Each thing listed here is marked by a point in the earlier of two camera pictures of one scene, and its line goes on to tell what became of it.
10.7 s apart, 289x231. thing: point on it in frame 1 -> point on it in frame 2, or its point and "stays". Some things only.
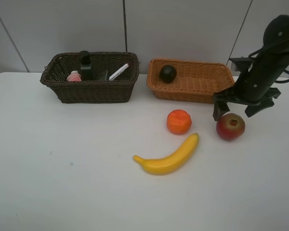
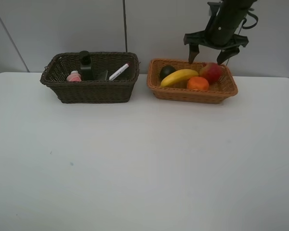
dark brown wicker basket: x=117 y=90 stays
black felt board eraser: x=103 y=75 stays
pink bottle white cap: x=74 y=76 stays
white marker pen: x=119 y=72 stays
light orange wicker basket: x=196 y=82 stays
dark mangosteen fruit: x=167 y=73 stays
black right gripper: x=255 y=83 -> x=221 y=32
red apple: x=230 y=126 -> x=211 y=71
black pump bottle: x=86 y=65 stays
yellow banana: x=172 y=162 -> x=178 y=76
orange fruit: x=178 y=121 -> x=199 y=83
